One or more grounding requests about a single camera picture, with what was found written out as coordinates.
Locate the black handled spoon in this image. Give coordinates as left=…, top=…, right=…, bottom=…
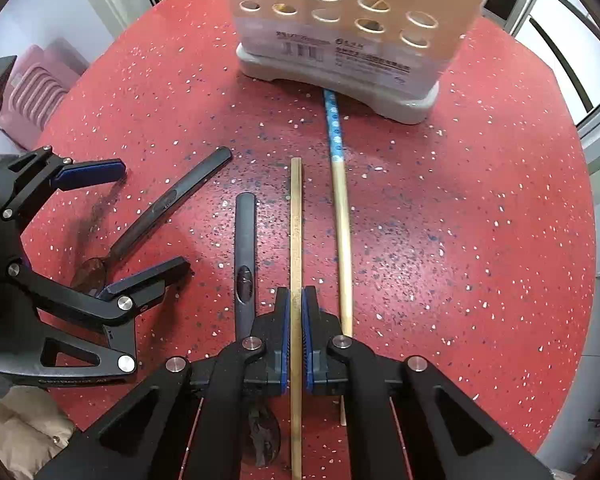
left=234, top=192, right=280, bottom=468
left=71, top=146, right=233, bottom=296

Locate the blue patterned wooden chopstick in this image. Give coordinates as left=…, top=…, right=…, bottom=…
left=322, top=88, right=356, bottom=428

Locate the pink plastic stool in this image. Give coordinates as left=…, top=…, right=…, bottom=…
left=0, top=38, right=88, bottom=151

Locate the beige plastic utensil holder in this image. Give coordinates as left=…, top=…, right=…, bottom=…
left=230, top=0, right=486, bottom=125

